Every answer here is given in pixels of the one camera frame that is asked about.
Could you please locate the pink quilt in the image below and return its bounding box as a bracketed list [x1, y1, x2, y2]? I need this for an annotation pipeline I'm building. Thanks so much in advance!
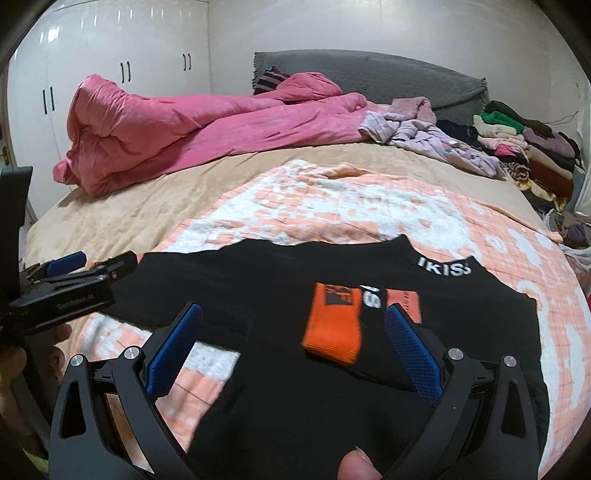
[52, 71, 384, 195]

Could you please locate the white wardrobe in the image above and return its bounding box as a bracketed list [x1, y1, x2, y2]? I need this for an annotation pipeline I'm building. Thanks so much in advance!
[7, 0, 213, 217]

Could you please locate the thin black cable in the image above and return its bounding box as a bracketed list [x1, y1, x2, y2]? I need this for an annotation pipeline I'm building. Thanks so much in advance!
[549, 108, 589, 126]

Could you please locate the grey quilted headboard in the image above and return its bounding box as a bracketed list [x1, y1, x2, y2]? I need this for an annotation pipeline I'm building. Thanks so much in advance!
[252, 50, 488, 125]

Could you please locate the black printed sweatshirt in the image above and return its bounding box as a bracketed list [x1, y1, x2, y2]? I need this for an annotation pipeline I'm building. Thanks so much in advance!
[99, 234, 550, 480]

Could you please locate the orange white printed blanket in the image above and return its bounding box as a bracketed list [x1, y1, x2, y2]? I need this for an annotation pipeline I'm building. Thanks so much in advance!
[76, 159, 591, 472]

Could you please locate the lilac striped garment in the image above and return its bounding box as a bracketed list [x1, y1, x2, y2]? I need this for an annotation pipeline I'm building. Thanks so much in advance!
[360, 111, 506, 178]

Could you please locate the white bag of clothes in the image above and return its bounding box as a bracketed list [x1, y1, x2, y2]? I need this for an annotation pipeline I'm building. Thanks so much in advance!
[545, 210, 591, 251]

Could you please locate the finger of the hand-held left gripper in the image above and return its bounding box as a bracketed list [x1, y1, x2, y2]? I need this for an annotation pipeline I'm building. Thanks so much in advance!
[44, 250, 139, 289]
[23, 251, 88, 283]

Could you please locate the person's right hand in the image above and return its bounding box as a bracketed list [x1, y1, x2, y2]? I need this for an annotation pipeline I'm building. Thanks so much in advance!
[337, 450, 384, 480]

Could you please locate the pink fluffy garment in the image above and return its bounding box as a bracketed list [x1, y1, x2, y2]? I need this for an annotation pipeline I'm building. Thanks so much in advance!
[392, 97, 435, 123]

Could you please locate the pile of folded clothes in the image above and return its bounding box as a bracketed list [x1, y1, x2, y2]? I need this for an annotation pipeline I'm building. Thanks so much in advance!
[436, 99, 583, 213]

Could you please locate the person's left hand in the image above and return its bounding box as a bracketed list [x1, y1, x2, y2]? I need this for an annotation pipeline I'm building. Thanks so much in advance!
[0, 322, 74, 416]

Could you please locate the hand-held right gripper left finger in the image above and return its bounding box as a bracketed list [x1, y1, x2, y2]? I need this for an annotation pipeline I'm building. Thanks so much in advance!
[48, 302, 204, 480]

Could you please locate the set of black wardrobe handles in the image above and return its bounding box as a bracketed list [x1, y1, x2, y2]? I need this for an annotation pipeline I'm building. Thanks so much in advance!
[43, 53, 192, 114]

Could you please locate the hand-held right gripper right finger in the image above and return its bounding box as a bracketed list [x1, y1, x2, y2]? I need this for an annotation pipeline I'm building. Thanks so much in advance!
[383, 305, 541, 480]

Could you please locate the dark striped cloth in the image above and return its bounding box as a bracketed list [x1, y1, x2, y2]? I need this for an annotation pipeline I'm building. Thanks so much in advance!
[255, 66, 291, 95]

